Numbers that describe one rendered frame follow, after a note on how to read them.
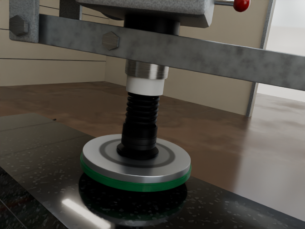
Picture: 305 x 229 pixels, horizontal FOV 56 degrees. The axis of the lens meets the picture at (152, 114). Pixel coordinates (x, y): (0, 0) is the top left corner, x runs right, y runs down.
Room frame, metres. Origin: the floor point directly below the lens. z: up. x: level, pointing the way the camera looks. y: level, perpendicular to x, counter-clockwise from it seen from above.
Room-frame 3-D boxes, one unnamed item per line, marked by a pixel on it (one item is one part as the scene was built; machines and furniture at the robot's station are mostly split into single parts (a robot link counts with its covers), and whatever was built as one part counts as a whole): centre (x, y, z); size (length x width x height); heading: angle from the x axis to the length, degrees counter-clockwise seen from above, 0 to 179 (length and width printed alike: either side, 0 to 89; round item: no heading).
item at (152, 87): (0.53, 0.02, 1.01); 0.07 x 0.07 x 0.04
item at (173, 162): (0.53, 0.02, 0.86); 0.21 x 0.21 x 0.01
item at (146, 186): (0.53, 0.02, 0.86); 0.22 x 0.22 x 0.04
